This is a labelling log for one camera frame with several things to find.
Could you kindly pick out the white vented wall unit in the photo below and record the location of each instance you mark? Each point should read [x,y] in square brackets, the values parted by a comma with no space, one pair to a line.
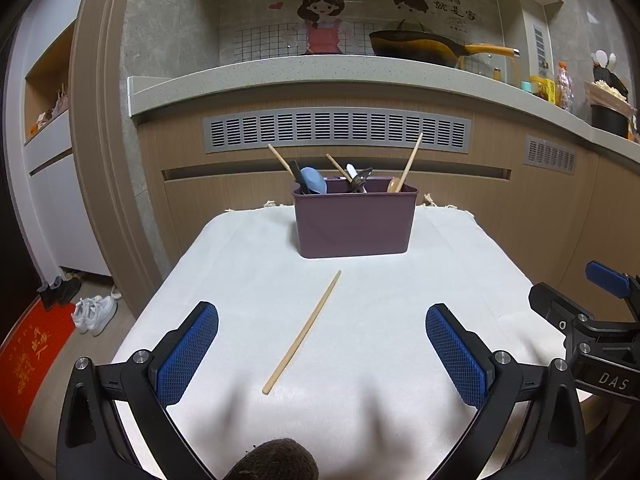
[536,45]

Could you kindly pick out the white sneaker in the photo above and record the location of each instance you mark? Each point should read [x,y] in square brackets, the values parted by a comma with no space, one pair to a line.
[103,317]
[85,312]

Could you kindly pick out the tray of pale noodles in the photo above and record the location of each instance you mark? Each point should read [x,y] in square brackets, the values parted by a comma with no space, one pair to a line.
[607,92]

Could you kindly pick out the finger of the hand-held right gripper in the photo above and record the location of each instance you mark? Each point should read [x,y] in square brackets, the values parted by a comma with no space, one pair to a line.
[607,275]
[555,305]

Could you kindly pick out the brown rounded object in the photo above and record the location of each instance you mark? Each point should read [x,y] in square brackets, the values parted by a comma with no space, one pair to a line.
[275,460]

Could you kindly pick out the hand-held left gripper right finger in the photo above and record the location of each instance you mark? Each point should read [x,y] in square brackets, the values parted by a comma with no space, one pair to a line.
[457,360]

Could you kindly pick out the plastic bottle with orange cap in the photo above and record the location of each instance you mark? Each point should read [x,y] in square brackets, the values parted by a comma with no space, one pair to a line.
[563,85]

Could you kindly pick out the grey kitchen countertop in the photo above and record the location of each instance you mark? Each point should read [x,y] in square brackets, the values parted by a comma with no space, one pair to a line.
[300,72]

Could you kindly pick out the white table cloth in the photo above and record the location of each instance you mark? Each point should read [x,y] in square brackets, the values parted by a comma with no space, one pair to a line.
[380,310]

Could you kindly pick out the purple plastic utensil holder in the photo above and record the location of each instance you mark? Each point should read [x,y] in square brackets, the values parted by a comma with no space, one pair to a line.
[355,225]

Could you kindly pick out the short wooden spoon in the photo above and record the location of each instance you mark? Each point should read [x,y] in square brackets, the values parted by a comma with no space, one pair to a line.
[395,185]

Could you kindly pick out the black cooking pot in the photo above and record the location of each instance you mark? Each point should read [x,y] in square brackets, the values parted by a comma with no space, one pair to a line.
[609,120]

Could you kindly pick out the red doormat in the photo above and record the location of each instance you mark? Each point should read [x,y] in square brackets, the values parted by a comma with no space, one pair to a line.
[30,360]

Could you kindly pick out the assorted small packets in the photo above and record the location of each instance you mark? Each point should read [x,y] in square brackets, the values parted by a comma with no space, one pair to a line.
[47,115]

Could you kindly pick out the white cabinet with wooden niche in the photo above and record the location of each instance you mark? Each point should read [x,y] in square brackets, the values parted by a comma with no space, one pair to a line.
[55,200]

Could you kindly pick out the cartoon couple wall sticker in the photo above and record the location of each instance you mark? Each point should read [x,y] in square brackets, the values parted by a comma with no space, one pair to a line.
[260,35]

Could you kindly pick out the blue plastic spoon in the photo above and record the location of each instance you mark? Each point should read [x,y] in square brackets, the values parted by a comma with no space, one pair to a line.
[315,182]

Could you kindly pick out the large grey vent grille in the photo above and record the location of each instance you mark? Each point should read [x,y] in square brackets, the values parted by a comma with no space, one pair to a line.
[335,130]

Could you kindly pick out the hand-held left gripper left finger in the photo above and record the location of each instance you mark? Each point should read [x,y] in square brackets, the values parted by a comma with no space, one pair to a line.
[187,355]

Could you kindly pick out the black utensil caddy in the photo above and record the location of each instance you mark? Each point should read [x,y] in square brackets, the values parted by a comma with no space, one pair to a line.
[615,80]

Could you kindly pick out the black shoe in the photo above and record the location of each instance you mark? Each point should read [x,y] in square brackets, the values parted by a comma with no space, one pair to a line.
[70,287]
[50,296]

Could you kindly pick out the teal lidded cup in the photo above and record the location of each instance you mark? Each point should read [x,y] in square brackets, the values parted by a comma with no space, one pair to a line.
[526,85]

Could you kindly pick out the white plastic spoon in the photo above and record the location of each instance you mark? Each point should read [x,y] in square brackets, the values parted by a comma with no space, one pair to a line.
[351,168]

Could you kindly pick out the beige door frame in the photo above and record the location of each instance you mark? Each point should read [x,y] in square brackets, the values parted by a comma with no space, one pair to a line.
[110,135]

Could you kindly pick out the white rice paddle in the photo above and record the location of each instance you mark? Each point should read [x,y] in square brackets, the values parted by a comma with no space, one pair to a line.
[611,61]
[599,58]

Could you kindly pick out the small grey vent grille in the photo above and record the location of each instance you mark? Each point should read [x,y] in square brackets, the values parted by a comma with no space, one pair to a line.
[550,154]

